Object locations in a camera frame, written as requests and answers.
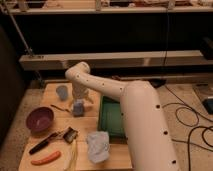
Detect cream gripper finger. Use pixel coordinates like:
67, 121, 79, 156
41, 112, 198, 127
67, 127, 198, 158
70, 99, 76, 108
86, 95, 94, 104

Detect blue sponge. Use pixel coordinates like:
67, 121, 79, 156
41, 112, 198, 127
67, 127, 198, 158
73, 99, 84, 117

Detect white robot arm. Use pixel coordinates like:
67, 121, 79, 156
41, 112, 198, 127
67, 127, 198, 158
65, 62, 181, 171

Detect clear blue plastic cup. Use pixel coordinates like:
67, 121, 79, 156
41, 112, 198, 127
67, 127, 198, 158
56, 85, 68, 101

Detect thin metal utensil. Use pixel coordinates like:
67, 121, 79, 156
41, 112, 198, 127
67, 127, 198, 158
50, 104, 70, 114

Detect green plastic tray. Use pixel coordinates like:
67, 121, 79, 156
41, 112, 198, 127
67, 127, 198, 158
98, 96, 125, 138

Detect purple bowl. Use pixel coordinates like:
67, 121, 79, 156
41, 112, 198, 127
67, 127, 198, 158
26, 107, 54, 133

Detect crumpled clear plastic bag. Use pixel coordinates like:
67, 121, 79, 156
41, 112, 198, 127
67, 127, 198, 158
86, 131, 110, 164

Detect orange carrot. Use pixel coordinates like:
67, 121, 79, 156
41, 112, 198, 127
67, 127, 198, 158
31, 151, 61, 165

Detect yellow banana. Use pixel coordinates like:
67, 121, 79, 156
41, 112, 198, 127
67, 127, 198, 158
64, 140, 78, 171

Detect black handled knife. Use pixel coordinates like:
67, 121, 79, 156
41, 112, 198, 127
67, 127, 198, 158
29, 132, 60, 155

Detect metal shelf frame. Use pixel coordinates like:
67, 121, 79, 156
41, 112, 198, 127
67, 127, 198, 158
0, 0, 213, 88

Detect black floor cables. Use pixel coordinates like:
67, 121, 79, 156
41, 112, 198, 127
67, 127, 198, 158
151, 79, 213, 171

